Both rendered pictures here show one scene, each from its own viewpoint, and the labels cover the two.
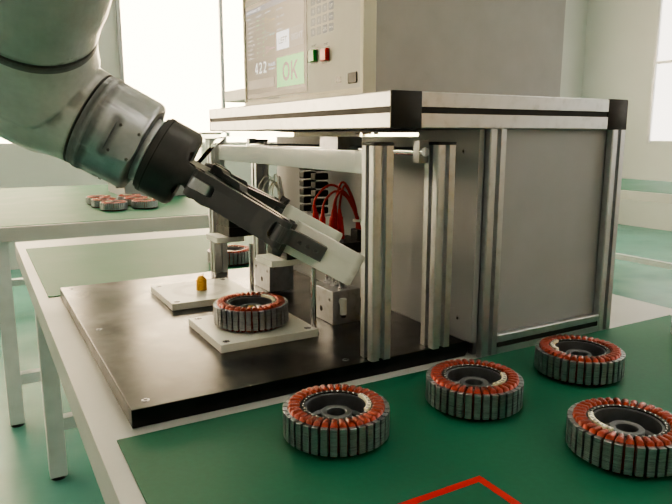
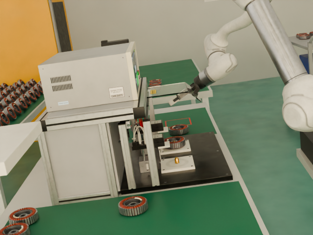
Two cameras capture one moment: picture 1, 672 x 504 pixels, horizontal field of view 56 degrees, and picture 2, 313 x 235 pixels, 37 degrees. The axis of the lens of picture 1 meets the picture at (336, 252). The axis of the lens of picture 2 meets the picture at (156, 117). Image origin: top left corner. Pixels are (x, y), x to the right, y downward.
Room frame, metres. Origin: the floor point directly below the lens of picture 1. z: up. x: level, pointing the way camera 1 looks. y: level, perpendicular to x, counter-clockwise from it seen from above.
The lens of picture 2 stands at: (2.88, 1.24, 1.54)
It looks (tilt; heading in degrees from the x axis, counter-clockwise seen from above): 15 degrees down; 211
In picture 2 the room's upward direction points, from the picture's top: 8 degrees counter-clockwise
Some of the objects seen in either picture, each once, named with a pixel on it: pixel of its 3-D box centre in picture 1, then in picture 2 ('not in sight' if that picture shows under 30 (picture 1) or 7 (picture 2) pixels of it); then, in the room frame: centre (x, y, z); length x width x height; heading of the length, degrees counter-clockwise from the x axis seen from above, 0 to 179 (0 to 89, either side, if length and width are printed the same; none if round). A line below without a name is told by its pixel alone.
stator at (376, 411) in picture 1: (336, 418); (179, 129); (0.62, 0.00, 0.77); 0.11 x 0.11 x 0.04
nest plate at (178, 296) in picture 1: (201, 292); (177, 163); (1.13, 0.25, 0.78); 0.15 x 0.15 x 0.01; 30
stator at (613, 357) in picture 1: (578, 358); not in sight; (0.80, -0.32, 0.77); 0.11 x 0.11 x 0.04
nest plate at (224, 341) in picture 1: (251, 326); (174, 147); (0.92, 0.13, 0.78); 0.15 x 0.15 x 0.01; 30
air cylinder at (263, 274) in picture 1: (273, 273); (145, 163); (1.20, 0.12, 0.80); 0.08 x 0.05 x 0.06; 30
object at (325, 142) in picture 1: (340, 144); not in sight; (1.03, -0.01, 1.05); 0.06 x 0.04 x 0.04; 30
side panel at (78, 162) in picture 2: not in sight; (78, 164); (1.50, 0.00, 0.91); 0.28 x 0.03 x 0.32; 120
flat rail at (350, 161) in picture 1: (276, 156); (147, 107); (1.07, 0.10, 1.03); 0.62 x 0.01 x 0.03; 30
